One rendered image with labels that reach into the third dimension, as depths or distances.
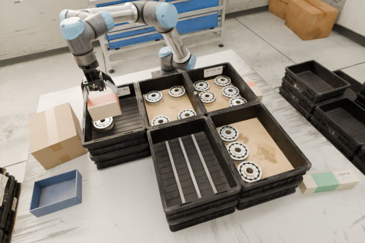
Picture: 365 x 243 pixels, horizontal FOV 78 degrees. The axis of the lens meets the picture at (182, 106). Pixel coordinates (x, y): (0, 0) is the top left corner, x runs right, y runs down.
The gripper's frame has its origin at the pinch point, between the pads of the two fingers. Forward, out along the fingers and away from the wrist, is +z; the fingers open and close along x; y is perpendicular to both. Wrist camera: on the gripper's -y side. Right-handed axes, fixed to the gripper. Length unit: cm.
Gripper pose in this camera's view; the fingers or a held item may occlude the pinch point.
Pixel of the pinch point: (102, 97)
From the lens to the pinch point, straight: 105.4
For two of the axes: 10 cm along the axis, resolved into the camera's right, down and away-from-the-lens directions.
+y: 3.3, 6.4, -6.9
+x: 9.4, -2.7, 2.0
